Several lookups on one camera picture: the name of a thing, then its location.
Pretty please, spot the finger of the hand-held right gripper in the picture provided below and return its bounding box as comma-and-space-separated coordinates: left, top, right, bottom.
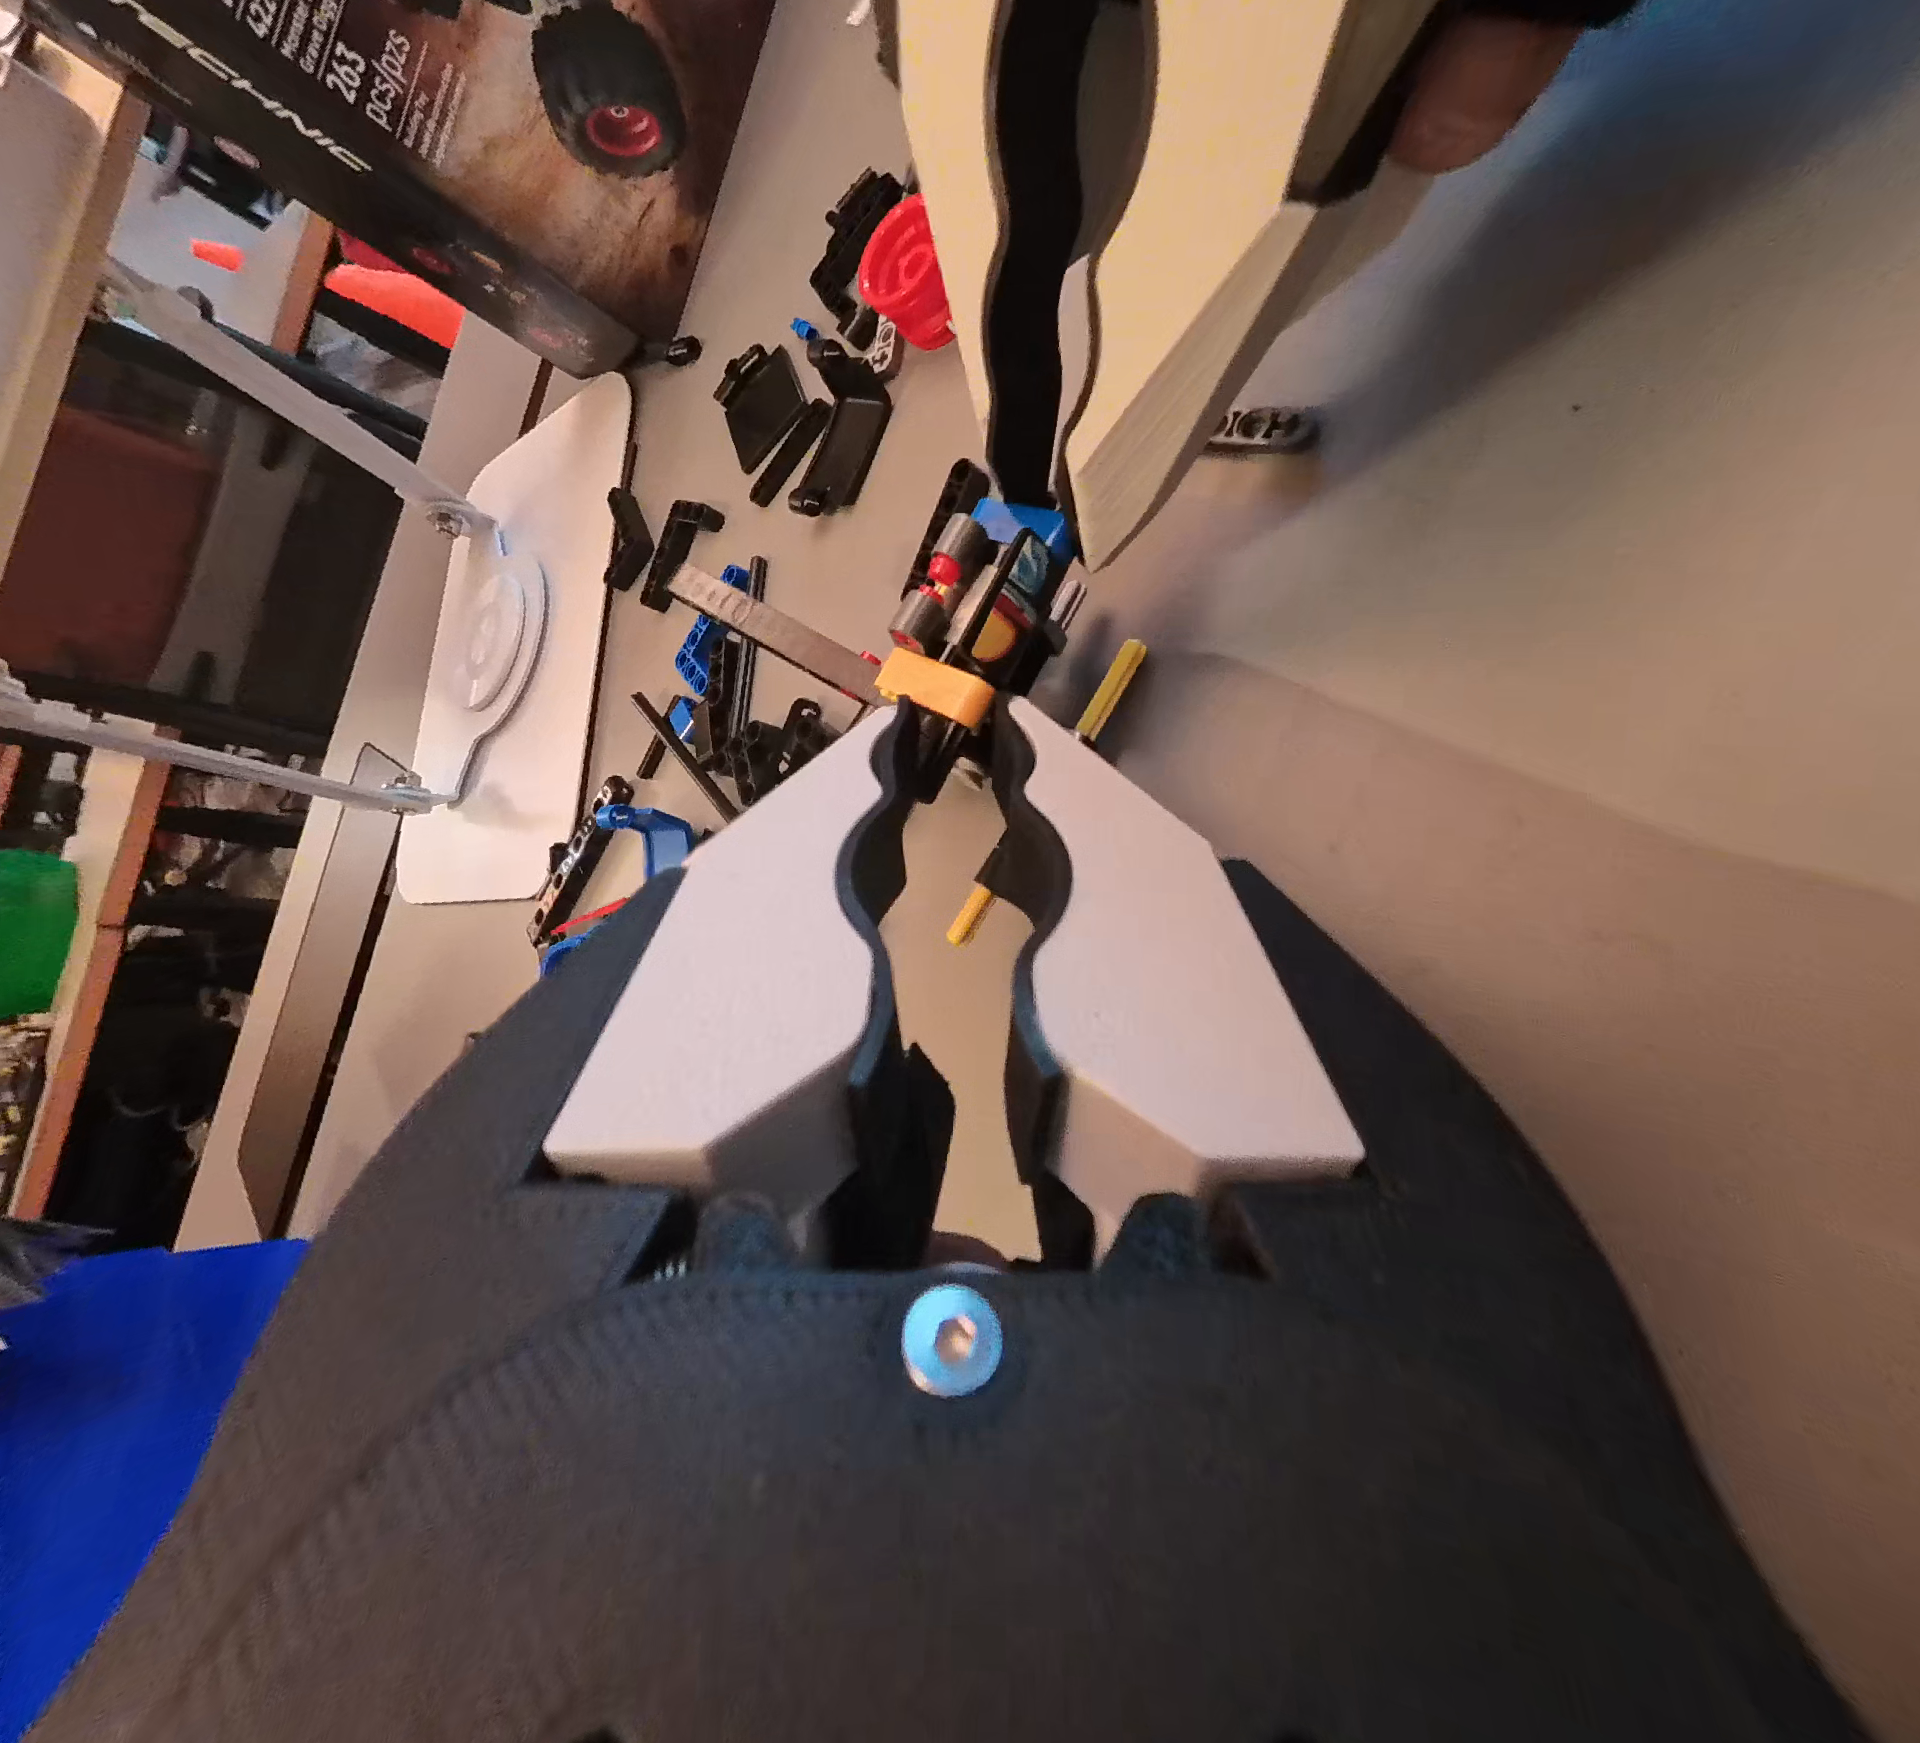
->
1058, 0, 1558, 575
888, 0, 1107, 511

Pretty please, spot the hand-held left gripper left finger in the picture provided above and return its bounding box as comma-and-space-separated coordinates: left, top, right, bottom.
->
539, 705, 959, 1270

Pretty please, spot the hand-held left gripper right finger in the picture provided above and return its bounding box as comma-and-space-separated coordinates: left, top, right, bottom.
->
1001, 701, 1368, 1264

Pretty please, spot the small brick assembly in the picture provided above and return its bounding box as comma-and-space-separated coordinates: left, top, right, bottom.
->
874, 495, 1085, 807

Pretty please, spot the grey desk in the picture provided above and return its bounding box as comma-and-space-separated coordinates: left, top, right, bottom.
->
180, 0, 1920, 1743

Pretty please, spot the person's right hand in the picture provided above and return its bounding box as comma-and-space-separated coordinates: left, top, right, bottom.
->
1391, 15, 1579, 175

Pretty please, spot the black slanted panel piece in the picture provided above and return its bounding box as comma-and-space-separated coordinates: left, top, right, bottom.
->
806, 165, 920, 307

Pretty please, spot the black beam with connector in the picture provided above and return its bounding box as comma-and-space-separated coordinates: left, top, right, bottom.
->
527, 771, 636, 949

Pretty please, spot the red wheel rim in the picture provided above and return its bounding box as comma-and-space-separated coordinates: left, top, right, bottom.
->
854, 191, 959, 355

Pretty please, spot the long black axle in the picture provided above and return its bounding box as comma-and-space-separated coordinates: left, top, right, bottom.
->
625, 689, 747, 825

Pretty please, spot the medium black axle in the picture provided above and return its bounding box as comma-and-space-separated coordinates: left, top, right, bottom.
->
737, 551, 773, 761

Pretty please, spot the blue angled beam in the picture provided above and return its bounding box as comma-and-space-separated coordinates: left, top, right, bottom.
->
665, 561, 756, 705

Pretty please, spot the long black holed beam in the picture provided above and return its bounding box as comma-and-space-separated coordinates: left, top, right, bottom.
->
677, 561, 890, 701

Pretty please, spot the black square panel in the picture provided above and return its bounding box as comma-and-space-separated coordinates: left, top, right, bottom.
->
707, 337, 822, 479
783, 389, 899, 521

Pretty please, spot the grey thin beam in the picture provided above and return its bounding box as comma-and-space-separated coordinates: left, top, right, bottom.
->
1204, 401, 1326, 457

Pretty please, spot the toy truck set box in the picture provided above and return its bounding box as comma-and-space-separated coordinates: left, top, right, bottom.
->
0, 0, 833, 383

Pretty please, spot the white book stand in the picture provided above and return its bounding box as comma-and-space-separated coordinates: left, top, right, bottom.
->
0, 0, 636, 907

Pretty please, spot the blue storage bin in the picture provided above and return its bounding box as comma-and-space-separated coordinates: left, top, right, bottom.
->
0, 1238, 310, 1743

